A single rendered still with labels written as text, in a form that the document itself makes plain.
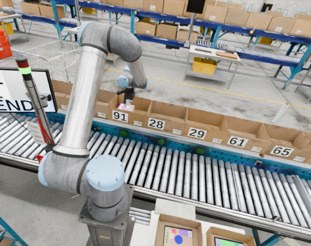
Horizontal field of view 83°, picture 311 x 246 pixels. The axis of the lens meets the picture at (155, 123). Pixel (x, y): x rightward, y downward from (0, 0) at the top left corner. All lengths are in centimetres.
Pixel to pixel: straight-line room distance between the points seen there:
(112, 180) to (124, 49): 55
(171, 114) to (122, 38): 129
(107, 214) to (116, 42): 74
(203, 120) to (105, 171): 145
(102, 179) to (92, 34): 59
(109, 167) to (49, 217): 167
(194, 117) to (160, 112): 37
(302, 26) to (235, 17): 173
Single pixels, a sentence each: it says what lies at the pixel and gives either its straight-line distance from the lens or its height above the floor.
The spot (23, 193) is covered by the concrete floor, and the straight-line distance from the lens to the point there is 263.
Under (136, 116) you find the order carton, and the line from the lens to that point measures 171.
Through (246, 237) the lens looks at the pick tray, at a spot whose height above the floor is 82.
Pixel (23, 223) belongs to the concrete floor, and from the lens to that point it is 243.
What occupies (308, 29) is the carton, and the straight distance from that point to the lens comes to 663.
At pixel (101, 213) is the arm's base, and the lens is 89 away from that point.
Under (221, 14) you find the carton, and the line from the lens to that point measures 591.
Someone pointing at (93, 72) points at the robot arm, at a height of 171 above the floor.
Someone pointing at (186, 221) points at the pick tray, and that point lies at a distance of 137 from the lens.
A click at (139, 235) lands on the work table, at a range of 136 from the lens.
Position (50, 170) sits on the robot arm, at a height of 142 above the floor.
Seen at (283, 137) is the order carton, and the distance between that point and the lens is 231.
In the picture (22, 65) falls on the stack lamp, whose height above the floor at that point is 163.
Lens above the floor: 204
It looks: 38 degrees down
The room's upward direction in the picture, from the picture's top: 9 degrees clockwise
